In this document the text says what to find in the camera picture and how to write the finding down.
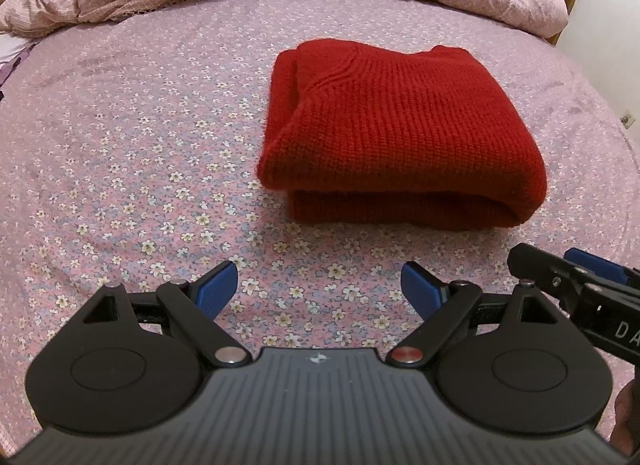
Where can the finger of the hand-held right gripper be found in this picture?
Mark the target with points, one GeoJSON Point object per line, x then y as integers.
{"type": "Point", "coordinates": [597, 265]}
{"type": "Point", "coordinates": [545, 270]}

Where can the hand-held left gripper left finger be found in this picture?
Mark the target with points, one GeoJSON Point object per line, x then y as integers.
{"type": "Point", "coordinates": [217, 290]}

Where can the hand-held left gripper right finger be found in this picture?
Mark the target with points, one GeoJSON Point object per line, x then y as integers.
{"type": "Point", "coordinates": [422, 290]}

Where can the red knitted cardigan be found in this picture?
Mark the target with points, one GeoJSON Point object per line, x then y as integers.
{"type": "Point", "coordinates": [400, 130]}

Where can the person's right hand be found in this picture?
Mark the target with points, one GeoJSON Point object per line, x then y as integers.
{"type": "Point", "coordinates": [627, 415]}

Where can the white printed pillow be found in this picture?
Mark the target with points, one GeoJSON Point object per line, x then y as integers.
{"type": "Point", "coordinates": [12, 57]}

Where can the wall socket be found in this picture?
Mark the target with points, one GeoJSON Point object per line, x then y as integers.
{"type": "Point", "coordinates": [627, 121]}

